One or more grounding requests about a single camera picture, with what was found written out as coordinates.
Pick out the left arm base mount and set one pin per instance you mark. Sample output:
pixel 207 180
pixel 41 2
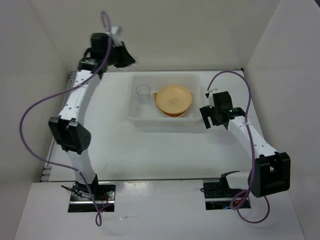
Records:
pixel 81 202

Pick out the clear glass cup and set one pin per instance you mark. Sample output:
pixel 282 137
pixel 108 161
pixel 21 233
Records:
pixel 116 33
pixel 143 92

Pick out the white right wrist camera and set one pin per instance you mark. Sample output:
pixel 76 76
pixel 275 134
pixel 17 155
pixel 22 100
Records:
pixel 210 96

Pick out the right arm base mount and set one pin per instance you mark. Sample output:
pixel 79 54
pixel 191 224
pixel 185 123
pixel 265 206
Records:
pixel 218 194

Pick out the clear glass cup front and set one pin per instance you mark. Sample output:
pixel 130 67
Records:
pixel 116 33

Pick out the woven bamboo triangular tray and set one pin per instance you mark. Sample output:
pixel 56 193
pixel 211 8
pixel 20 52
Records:
pixel 173 104

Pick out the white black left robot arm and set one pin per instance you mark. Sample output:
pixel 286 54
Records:
pixel 68 127

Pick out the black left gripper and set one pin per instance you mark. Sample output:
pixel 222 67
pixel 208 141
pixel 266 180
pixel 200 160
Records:
pixel 126 59

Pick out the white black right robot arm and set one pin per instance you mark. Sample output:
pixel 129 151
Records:
pixel 271 169

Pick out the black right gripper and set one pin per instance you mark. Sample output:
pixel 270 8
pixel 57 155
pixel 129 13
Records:
pixel 205 116

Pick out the translucent white plastic bin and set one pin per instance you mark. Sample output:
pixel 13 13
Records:
pixel 149 116

